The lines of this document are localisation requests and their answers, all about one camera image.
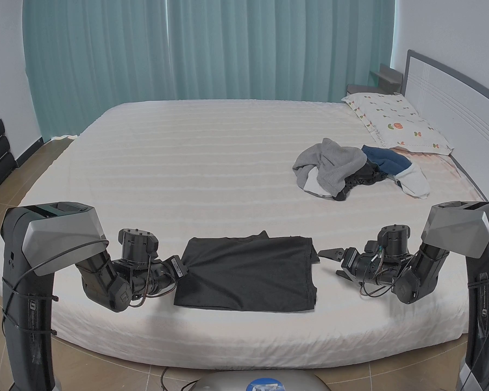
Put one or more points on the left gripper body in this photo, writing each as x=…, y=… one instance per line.
x=169, y=275

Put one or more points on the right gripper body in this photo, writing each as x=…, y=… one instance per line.
x=360, y=265

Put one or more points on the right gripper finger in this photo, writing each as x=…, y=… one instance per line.
x=344, y=276
x=330, y=254

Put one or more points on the black polo shirt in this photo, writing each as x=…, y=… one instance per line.
x=248, y=275

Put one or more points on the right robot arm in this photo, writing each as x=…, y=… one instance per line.
x=460, y=226

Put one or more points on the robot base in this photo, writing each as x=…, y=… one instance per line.
x=260, y=382

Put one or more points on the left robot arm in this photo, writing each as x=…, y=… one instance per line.
x=61, y=234

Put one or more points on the pile of clothes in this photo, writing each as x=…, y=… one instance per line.
x=338, y=165

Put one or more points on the bed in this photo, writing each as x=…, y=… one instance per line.
x=208, y=157

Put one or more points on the white printed pillow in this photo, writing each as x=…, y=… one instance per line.
x=399, y=122

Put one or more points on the grey bedside table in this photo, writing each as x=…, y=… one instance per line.
x=381, y=78

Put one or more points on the blue-green curtain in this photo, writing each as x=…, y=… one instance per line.
x=97, y=55
x=281, y=39

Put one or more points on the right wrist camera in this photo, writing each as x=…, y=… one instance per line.
x=371, y=246

